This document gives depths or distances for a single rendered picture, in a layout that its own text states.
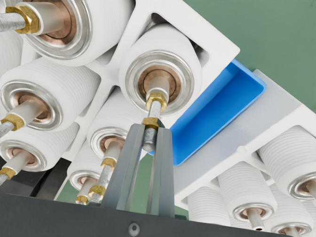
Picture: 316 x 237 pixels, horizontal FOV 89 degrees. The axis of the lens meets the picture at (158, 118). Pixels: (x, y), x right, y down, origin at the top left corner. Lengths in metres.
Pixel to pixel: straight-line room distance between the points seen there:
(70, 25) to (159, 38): 0.08
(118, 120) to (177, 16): 0.15
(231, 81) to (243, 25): 0.12
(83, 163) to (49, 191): 0.33
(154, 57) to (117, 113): 0.10
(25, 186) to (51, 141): 0.33
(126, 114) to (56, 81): 0.09
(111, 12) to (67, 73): 0.10
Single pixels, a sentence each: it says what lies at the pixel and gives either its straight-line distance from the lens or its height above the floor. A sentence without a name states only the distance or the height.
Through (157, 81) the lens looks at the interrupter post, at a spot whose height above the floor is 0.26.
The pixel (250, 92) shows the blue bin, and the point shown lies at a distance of 0.39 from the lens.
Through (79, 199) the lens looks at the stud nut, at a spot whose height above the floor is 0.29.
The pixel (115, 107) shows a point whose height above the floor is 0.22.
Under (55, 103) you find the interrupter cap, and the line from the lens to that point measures 0.24.
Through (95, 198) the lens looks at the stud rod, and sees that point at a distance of 0.20.
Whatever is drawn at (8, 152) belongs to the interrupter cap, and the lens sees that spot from 0.36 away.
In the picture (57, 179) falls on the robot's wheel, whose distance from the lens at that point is 0.63.
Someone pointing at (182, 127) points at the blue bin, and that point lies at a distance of 0.53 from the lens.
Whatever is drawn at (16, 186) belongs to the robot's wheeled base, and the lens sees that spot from 0.65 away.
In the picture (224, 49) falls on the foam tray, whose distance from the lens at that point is 0.25.
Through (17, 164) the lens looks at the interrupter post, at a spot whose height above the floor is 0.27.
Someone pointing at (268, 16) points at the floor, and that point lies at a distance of 0.46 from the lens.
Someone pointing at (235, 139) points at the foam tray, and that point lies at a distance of 0.39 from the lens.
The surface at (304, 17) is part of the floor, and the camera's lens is 0.50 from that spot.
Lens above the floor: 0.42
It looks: 54 degrees down
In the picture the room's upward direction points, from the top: 173 degrees counter-clockwise
